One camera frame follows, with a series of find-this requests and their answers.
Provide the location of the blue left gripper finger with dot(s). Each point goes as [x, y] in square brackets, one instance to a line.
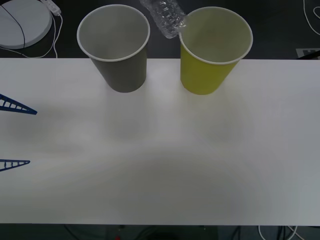
[15, 105]
[12, 163]

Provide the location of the clear bottle with green cap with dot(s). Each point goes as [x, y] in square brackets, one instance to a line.
[167, 17]

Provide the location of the white round disc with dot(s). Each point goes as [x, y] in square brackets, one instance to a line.
[32, 22]

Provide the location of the white power strip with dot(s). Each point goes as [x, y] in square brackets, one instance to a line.
[53, 7]

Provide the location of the grey plastic bin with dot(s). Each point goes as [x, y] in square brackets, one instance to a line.
[125, 75]

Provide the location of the yellow-green plastic bin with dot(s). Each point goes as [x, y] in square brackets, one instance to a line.
[205, 75]

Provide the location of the grey marker plate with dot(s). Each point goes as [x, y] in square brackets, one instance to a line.
[307, 53]

